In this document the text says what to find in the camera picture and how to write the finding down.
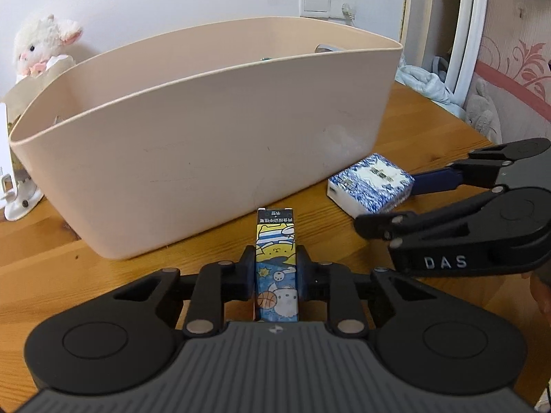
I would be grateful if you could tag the white phone stand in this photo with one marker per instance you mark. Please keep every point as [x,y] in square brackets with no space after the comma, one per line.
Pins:
[21,198]

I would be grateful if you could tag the grey plush toy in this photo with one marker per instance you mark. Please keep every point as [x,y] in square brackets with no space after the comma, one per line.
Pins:
[482,112]

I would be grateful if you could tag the light blue blanket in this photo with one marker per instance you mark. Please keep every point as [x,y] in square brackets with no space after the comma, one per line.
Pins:
[426,86]

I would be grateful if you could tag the white wall switch socket panel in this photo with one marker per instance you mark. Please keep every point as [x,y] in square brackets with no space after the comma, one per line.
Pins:
[316,2]

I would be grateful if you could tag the white mirror frame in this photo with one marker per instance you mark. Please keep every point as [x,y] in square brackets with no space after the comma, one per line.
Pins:
[467,30]

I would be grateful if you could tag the blue white patterned tissue packet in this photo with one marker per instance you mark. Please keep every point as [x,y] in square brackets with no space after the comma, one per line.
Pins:
[366,180]

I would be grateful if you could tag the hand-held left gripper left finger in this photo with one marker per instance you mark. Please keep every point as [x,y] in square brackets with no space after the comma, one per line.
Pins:
[249,275]

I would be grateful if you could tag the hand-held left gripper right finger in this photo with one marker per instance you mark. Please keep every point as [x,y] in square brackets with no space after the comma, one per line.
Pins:
[304,275]

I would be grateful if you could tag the gold tissue box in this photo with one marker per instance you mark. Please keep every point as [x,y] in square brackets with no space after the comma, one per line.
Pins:
[26,94]

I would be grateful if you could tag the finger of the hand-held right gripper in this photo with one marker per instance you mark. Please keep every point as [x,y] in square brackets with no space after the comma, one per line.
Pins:
[434,180]
[387,226]

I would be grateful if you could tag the beige wooden shelf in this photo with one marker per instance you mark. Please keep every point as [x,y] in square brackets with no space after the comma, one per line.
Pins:
[415,17]

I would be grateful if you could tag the beige plastic storage bin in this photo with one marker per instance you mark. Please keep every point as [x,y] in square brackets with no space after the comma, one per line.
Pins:
[193,159]

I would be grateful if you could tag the person's right hand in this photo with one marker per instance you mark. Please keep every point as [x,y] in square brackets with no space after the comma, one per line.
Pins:
[542,290]

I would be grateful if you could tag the long cartoon print box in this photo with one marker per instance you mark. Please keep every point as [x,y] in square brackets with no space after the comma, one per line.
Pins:
[275,266]

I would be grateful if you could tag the white plush lamb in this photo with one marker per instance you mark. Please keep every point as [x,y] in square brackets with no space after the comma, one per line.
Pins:
[43,43]

